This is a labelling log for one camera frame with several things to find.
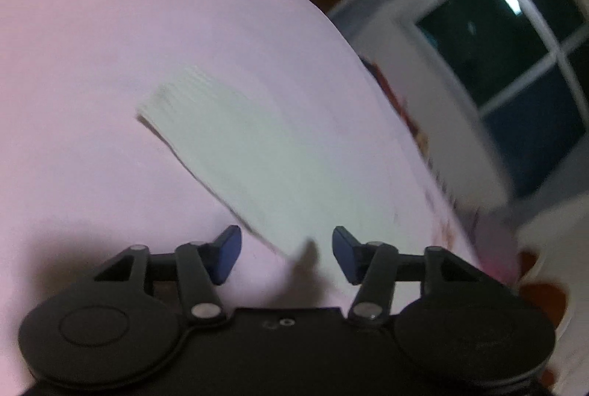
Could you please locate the white and brown headboard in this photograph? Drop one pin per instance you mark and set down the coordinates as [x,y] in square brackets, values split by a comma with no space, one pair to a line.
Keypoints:
[552,258]

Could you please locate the glass window with white frame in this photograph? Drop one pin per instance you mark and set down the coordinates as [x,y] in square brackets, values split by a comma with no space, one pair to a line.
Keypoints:
[506,55]

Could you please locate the pink floral bed sheet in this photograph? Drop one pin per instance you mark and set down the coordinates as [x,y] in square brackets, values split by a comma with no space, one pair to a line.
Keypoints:
[92,55]

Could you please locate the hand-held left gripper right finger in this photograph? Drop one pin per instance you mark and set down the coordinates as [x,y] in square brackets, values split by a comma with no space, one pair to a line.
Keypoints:
[346,252]

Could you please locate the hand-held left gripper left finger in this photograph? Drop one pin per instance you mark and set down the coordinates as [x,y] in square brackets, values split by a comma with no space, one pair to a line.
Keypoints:
[226,252]

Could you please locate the white small cloth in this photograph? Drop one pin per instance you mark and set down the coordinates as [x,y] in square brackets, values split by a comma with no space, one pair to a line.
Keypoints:
[230,147]

